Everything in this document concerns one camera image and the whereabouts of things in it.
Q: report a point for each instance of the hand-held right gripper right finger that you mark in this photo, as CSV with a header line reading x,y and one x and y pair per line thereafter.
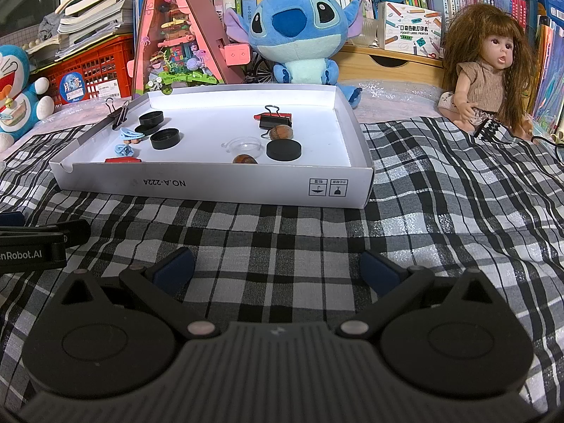
x,y
379,268

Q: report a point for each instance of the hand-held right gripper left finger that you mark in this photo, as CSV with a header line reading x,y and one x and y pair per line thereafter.
x,y
176,268

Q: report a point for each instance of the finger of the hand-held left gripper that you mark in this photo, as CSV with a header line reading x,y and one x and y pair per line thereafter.
x,y
11,219
66,231

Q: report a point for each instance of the white cardboard box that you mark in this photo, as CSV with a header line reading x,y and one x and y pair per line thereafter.
x,y
220,183

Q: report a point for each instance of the small blue plastic clip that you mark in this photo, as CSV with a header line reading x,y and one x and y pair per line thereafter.
x,y
130,135
125,150

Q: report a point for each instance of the black round cap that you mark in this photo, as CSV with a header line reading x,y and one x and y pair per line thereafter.
x,y
144,130
165,139
284,150
151,119

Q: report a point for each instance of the brown walnut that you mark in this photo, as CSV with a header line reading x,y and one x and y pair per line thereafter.
x,y
245,159
281,132

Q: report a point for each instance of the red clip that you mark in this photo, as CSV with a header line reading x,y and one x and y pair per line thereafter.
x,y
257,116

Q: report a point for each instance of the large black binder clip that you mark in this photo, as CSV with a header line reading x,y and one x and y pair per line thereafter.
x,y
275,121

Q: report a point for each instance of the black white plaid cloth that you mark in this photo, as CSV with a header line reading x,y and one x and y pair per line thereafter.
x,y
418,211

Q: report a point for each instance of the blue cat plush toy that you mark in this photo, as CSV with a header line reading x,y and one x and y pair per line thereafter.
x,y
17,97

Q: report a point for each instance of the small black binder clip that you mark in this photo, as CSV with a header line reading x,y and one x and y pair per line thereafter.
x,y
119,116

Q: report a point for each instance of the red plastic crate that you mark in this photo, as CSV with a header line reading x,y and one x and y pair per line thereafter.
x,y
88,75

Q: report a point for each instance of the grey cloth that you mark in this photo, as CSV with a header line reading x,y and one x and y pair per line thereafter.
x,y
50,26

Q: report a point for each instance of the wooden drawer box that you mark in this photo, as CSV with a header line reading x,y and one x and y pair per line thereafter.
x,y
383,64

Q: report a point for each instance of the long-haired baby doll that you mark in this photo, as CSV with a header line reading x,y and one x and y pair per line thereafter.
x,y
484,79

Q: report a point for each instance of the pink triangular house model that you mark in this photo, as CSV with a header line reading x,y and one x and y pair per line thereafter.
x,y
176,31

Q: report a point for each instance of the stack of worn books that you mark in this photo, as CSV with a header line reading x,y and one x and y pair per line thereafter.
x,y
97,4

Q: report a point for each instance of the white label printer box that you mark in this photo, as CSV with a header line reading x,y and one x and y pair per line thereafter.
x,y
407,31

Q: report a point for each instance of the row of thin picture books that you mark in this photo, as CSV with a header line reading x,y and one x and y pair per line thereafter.
x,y
550,88

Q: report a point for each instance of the blue alien plush toy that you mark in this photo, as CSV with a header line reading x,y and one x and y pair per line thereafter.
x,y
299,22

